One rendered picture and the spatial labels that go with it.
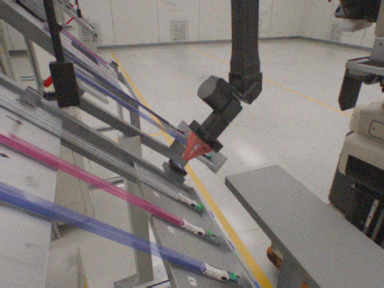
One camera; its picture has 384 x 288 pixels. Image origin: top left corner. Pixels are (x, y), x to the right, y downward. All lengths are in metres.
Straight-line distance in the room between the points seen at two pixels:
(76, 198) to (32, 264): 1.38
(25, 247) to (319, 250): 0.72
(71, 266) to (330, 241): 0.68
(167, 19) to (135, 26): 0.91
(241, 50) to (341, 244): 0.59
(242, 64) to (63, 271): 0.65
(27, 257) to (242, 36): 0.58
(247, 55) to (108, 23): 7.43
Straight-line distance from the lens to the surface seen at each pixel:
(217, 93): 0.66
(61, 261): 0.81
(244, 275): 0.59
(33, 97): 0.58
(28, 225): 0.33
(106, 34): 8.06
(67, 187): 1.64
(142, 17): 8.16
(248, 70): 0.70
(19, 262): 0.30
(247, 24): 0.69
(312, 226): 0.92
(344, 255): 0.88
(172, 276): 0.43
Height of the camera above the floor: 1.19
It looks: 28 degrees down
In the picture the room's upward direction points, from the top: straight up
